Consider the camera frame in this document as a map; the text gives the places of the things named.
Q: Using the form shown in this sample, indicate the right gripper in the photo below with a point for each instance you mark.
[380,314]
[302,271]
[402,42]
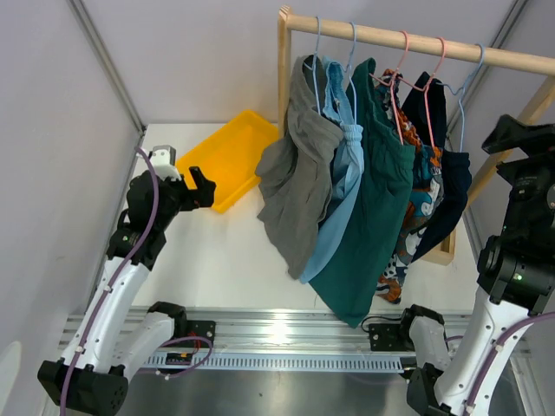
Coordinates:
[538,141]

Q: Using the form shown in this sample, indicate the aluminium mounting rail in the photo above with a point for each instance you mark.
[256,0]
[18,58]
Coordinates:
[271,331]

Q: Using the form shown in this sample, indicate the navy blue shorts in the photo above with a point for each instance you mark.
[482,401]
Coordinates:
[456,176]

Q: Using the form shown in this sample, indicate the slotted cable duct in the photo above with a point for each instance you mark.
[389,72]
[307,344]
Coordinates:
[348,363]

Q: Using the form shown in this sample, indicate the blue hanger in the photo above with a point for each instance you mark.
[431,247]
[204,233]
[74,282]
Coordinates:
[349,69]
[313,67]
[461,91]

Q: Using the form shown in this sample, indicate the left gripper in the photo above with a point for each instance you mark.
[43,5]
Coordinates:
[194,198]

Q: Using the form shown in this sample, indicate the yellow plastic tray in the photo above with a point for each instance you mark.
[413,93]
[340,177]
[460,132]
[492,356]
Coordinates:
[230,156]

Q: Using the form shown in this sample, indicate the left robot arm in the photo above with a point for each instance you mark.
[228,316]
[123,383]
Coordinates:
[94,372]

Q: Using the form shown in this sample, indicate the dark green shorts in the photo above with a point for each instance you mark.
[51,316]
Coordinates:
[348,282]

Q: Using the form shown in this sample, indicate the pink hanger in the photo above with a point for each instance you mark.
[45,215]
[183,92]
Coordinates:
[425,107]
[391,86]

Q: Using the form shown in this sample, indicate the wooden clothes rack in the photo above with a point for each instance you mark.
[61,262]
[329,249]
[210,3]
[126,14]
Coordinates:
[288,21]

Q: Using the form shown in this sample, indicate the orange teal patterned shorts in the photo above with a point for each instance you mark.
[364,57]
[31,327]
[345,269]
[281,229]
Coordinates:
[425,196]

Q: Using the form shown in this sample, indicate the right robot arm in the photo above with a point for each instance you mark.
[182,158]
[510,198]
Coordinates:
[515,282]

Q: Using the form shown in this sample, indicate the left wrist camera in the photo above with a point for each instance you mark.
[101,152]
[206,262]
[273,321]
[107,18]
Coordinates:
[163,162]

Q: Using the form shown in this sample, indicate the grey shorts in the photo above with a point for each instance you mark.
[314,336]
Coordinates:
[294,171]

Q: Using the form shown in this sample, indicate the light blue shorts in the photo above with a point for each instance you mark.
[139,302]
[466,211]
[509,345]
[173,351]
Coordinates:
[346,170]

